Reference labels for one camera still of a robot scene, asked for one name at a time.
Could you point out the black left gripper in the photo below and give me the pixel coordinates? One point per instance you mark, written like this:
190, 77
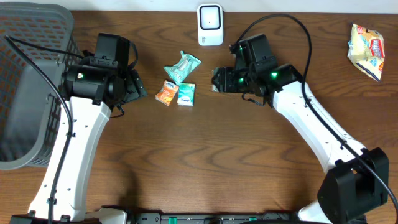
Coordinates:
136, 86

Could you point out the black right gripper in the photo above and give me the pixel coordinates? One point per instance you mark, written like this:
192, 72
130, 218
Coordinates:
224, 83

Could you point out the orange Kleenex tissue pack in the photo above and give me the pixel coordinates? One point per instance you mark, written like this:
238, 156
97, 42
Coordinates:
167, 92

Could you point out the teal Kleenex tissue pack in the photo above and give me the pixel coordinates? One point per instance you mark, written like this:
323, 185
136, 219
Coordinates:
186, 94

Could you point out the teal crinkled snack pack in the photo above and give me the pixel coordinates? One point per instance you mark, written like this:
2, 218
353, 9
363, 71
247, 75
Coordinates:
183, 68

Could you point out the large yellow wipes pack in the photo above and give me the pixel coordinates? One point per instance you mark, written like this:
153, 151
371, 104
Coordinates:
366, 51

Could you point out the dark green round-label pack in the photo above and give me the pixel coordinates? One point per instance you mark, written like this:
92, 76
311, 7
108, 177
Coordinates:
214, 80

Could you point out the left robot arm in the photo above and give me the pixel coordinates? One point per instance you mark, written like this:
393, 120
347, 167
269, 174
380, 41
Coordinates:
91, 93

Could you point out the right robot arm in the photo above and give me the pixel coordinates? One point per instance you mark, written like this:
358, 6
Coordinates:
355, 175

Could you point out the white barcode scanner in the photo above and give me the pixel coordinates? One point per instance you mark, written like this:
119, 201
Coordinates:
210, 24

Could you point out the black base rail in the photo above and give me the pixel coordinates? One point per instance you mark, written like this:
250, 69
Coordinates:
158, 218

